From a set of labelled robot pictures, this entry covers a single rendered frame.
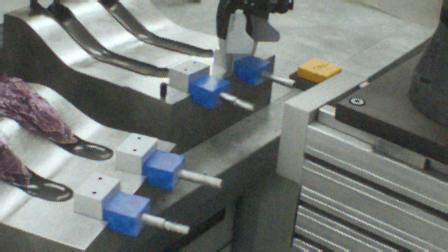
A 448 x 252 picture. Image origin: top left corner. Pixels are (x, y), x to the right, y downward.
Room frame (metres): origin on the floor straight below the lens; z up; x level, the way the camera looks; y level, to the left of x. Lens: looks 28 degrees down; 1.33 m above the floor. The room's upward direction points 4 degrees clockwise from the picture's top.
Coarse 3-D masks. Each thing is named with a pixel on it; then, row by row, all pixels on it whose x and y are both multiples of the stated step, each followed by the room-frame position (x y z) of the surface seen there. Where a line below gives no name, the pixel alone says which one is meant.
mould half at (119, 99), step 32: (64, 0) 1.19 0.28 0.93; (128, 0) 1.25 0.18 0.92; (0, 32) 1.22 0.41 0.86; (32, 32) 1.08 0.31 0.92; (64, 32) 1.10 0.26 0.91; (96, 32) 1.13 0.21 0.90; (128, 32) 1.17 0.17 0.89; (160, 32) 1.20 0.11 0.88; (192, 32) 1.21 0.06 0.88; (0, 64) 1.13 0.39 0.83; (32, 64) 1.08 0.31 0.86; (64, 64) 1.03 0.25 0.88; (96, 64) 1.04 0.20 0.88; (160, 64) 1.05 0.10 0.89; (64, 96) 1.03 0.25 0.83; (96, 96) 0.99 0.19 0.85; (128, 96) 0.96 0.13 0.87; (160, 96) 0.93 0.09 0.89; (256, 96) 1.09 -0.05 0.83; (128, 128) 0.95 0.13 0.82; (160, 128) 0.92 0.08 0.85; (192, 128) 0.95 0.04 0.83; (224, 128) 1.02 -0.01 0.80
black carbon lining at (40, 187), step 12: (60, 144) 0.83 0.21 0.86; (72, 144) 0.84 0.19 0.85; (84, 144) 0.85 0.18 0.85; (96, 144) 0.85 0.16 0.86; (84, 156) 0.82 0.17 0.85; (96, 156) 0.82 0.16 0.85; (108, 156) 0.82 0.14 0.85; (36, 180) 0.74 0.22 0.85; (48, 180) 0.75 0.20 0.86; (36, 192) 0.72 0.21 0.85; (48, 192) 0.73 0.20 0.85; (60, 192) 0.73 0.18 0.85; (72, 192) 0.73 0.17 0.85
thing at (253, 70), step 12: (216, 48) 1.06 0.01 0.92; (216, 60) 1.06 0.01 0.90; (240, 60) 1.05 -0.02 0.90; (252, 60) 1.05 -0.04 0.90; (264, 60) 1.06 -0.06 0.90; (240, 72) 1.03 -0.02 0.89; (252, 72) 1.02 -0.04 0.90; (264, 72) 1.03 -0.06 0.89; (252, 84) 1.02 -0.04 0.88; (288, 84) 1.00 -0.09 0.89
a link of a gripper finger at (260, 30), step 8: (248, 16) 1.07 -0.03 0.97; (248, 24) 1.08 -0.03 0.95; (256, 24) 1.08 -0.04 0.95; (264, 24) 1.08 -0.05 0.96; (248, 32) 1.08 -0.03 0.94; (256, 32) 1.09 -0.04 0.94; (264, 32) 1.08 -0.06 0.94; (272, 32) 1.07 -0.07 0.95; (256, 40) 1.09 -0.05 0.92; (264, 40) 1.08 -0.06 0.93; (272, 40) 1.07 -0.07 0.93; (256, 48) 1.09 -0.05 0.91
